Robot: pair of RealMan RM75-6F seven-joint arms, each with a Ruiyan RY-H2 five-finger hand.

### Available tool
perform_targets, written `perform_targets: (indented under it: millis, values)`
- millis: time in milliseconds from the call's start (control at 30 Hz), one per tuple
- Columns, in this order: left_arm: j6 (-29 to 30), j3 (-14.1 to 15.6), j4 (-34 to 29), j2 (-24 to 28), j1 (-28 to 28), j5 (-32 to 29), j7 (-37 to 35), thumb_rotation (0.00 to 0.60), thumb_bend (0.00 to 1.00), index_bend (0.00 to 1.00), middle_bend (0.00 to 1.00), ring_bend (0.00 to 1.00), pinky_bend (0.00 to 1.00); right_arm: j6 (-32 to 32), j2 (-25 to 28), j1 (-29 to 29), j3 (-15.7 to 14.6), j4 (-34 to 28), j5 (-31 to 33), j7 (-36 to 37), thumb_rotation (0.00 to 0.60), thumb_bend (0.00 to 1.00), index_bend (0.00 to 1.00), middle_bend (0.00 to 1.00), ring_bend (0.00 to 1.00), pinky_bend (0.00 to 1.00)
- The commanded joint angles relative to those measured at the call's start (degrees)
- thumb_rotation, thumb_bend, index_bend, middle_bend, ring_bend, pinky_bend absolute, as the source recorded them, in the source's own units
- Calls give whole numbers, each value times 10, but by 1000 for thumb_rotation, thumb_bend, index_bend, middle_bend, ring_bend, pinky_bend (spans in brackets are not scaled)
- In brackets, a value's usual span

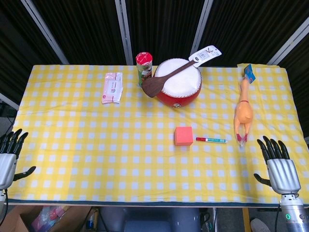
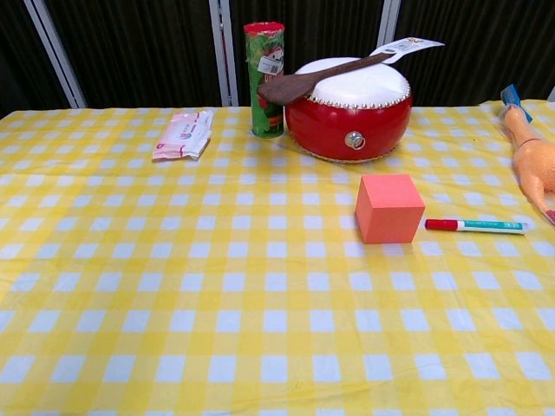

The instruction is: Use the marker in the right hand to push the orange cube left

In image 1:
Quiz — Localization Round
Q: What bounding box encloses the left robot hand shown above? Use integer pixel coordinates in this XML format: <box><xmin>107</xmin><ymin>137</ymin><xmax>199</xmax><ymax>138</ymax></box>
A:
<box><xmin>0</xmin><ymin>129</ymin><xmax>37</xmax><ymax>190</ymax></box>

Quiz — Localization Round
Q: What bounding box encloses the red capped green marker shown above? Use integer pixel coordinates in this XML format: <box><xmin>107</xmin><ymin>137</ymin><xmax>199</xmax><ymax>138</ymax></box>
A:
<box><xmin>196</xmin><ymin>137</ymin><xmax>228</xmax><ymax>144</ymax></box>

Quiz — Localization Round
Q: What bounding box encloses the dark wooden spatula with tag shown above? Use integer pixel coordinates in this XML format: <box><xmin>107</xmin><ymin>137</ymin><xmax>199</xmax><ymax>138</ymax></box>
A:
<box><xmin>141</xmin><ymin>45</ymin><xmax>222</xmax><ymax>98</ymax></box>

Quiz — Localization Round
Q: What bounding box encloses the grey metal frame rail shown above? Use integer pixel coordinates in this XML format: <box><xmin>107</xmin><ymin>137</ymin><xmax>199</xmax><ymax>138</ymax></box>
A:
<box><xmin>0</xmin><ymin>93</ymin><xmax>20</xmax><ymax>111</ymax></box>

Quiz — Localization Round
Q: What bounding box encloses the pink foam cube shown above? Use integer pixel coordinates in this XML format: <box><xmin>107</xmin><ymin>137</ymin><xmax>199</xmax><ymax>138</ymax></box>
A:
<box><xmin>174</xmin><ymin>126</ymin><xmax>194</xmax><ymax>147</ymax></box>

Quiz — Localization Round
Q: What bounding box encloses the red drum white skin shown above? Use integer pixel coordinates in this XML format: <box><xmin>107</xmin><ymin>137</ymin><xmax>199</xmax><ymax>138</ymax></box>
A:
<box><xmin>154</xmin><ymin>58</ymin><xmax>202</xmax><ymax>108</ymax></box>

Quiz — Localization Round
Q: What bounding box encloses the yellow table leg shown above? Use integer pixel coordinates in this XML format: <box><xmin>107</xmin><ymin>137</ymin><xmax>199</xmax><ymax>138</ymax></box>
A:
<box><xmin>242</xmin><ymin>207</ymin><xmax>251</xmax><ymax>232</ymax></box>

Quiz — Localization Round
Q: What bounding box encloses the cardboard box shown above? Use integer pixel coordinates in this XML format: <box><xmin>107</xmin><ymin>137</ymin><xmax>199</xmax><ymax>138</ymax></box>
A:
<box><xmin>0</xmin><ymin>205</ymin><xmax>92</xmax><ymax>232</ymax></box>

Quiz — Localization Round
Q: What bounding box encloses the white shoe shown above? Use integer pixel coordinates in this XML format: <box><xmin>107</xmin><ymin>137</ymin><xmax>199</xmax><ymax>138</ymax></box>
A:
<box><xmin>250</xmin><ymin>217</ymin><xmax>271</xmax><ymax>232</ymax></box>

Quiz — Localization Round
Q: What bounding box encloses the yellow white checked tablecloth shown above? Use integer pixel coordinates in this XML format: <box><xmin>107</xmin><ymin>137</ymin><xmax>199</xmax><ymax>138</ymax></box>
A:
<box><xmin>6</xmin><ymin>63</ymin><xmax>309</xmax><ymax>206</ymax></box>

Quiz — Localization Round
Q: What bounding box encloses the pink wet wipes pack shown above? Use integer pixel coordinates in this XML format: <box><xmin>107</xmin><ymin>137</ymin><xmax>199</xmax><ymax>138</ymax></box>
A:
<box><xmin>101</xmin><ymin>72</ymin><xmax>124</xmax><ymax>104</ymax></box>

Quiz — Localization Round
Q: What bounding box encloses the grey metal frame post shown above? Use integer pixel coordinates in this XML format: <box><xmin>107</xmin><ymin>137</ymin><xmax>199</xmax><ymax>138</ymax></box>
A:
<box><xmin>20</xmin><ymin>0</ymin><xmax>70</xmax><ymax>65</ymax></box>
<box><xmin>190</xmin><ymin>0</ymin><xmax>214</xmax><ymax>61</ymax></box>
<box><xmin>267</xmin><ymin>16</ymin><xmax>309</xmax><ymax>66</ymax></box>
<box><xmin>114</xmin><ymin>0</ymin><xmax>134</xmax><ymax>66</ymax></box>

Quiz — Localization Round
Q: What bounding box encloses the orange rubber chicken toy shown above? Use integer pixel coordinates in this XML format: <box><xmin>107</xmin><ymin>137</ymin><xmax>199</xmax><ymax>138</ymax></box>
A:
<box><xmin>233</xmin><ymin>64</ymin><xmax>256</xmax><ymax>147</ymax></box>

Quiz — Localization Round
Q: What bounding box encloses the green chips can red lid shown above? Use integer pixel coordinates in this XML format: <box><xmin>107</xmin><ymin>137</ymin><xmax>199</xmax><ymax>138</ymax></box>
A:
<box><xmin>135</xmin><ymin>52</ymin><xmax>154</xmax><ymax>87</ymax></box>

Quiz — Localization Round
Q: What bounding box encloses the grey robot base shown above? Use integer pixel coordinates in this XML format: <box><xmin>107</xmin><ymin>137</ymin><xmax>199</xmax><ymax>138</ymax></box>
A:
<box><xmin>98</xmin><ymin>207</ymin><xmax>201</xmax><ymax>232</ymax></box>

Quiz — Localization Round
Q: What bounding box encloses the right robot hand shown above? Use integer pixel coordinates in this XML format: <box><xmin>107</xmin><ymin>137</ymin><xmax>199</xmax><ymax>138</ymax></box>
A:
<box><xmin>253</xmin><ymin>135</ymin><xmax>302</xmax><ymax>195</ymax></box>

